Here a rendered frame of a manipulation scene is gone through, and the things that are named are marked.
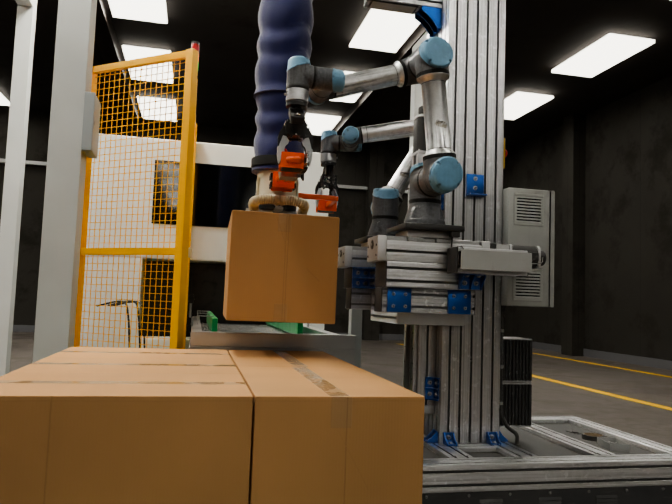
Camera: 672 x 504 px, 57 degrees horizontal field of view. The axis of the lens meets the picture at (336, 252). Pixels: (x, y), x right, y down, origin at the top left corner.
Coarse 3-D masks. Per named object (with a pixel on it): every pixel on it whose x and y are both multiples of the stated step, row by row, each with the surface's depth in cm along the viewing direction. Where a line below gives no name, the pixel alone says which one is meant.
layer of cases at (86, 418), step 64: (0, 384) 141; (64, 384) 144; (128, 384) 148; (192, 384) 152; (256, 384) 156; (320, 384) 160; (384, 384) 164; (0, 448) 126; (64, 448) 128; (128, 448) 131; (192, 448) 134; (256, 448) 137; (320, 448) 140; (384, 448) 143
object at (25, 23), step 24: (24, 24) 517; (24, 48) 516; (24, 72) 515; (24, 96) 514; (24, 120) 513; (24, 144) 516; (24, 168) 520; (0, 240) 503; (0, 264) 501; (0, 288) 500; (0, 312) 499; (0, 336) 498; (0, 360) 497
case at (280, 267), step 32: (256, 224) 228; (288, 224) 231; (320, 224) 233; (256, 256) 228; (288, 256) 230; (320, 256) 232; (224, 288) 281; (256, 288) 227; (288, 288) 229; (320, 288) 231; (256, 320) 226; (288, 320) 228; (320, 320) 230
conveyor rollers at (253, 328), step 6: (204, 324) 456; (222, 324) 468; (228, 324) 469; (234, 324) 470; (240, 324) 472; (246, 324) 480; (252, 324) 482; (258, 324) 483; (204, 330) 377; (222, 330) 388; (228, 330) 389; (234, 330) 390; (240, 330) 391; (246, 330) 392; (252, 330) 401; (258, 330) 402; (264, 330) 403; (270, 330) 404; (276, 330) 405; (282, 330) 406
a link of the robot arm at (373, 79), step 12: (360, 72) 224; (372, 72) 224; (384, 72) 225; (396, 72) 226; (408, 72) 226; (348, 84) 221; (360, 84) 223; (372, 84) 225; (384, 84) 227; (396, 84) 229; (408, 84) 230; (312, 96) 220; (336, 96) 222
